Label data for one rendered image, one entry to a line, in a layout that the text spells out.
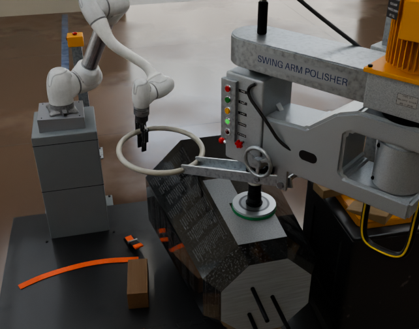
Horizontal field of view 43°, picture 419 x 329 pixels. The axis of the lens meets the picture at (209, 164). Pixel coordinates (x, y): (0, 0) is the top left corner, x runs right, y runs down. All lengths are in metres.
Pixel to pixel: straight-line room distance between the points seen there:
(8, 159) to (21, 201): 0.71
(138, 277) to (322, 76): 1.78
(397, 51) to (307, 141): 0.53
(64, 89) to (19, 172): 1.44
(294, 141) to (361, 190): 0.33
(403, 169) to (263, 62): 0.66
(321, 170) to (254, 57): 0.52
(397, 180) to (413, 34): 0.56
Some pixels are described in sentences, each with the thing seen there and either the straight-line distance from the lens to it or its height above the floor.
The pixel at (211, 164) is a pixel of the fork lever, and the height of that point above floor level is 0.91.
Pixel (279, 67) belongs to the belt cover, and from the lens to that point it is 2.08.
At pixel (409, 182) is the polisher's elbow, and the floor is 1.29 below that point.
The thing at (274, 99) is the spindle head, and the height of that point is 1.42.
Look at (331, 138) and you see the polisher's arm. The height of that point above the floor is 1.37.
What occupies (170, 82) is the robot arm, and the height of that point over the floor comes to 1.17.
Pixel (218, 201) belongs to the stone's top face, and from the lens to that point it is 2.66.
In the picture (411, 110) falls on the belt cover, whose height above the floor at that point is 1.59.
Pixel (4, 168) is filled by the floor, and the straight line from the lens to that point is 4.82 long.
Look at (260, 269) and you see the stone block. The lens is 2.41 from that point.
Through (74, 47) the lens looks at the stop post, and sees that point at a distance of 4.37.
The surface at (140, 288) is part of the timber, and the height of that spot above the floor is 0.13.
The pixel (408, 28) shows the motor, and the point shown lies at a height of 1.86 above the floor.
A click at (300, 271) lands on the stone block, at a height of 0.65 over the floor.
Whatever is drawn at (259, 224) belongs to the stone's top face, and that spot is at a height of 0.80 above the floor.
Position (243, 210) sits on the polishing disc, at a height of 0.83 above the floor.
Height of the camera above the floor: 2.33
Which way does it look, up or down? 31 degrees down
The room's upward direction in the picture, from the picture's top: straight up
